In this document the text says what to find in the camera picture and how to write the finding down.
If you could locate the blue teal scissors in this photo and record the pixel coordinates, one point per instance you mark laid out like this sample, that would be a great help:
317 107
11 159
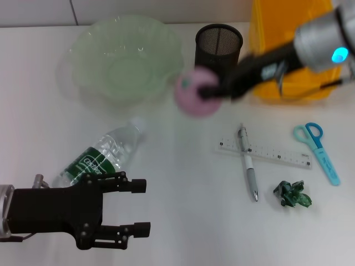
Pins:
325 160

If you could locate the silver white ballpoint pen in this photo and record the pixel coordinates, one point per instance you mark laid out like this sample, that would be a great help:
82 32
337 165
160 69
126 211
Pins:
250 174

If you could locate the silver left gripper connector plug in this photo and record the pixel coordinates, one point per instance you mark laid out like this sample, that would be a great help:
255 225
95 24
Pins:
38 180

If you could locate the green plastic wrapper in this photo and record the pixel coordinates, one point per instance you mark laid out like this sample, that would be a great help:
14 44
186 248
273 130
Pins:
291 194

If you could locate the yellow plastic bin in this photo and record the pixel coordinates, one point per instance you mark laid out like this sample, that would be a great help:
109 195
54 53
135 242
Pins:
266 27

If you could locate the clear plastic ruler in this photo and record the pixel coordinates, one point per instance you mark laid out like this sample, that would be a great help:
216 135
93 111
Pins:
277 155

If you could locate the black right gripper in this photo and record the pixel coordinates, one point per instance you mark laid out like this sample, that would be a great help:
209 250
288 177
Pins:
255 72

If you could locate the black mesh pen holder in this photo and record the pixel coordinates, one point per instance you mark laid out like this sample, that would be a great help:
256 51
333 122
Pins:
210 55

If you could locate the green glass fruit plate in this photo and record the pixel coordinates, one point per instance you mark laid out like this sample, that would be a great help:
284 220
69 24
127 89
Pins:
124 63

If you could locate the clear green-label water bottle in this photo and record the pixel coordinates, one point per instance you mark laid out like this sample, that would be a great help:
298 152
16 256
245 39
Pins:
111 147

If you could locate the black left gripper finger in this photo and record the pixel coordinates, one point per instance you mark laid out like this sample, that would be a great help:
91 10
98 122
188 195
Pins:
142 229
138 186

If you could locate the pink toy peach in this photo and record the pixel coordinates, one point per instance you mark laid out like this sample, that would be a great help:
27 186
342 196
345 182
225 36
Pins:
194 106

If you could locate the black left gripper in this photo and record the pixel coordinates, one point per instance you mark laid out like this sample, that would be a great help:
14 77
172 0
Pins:
52 210

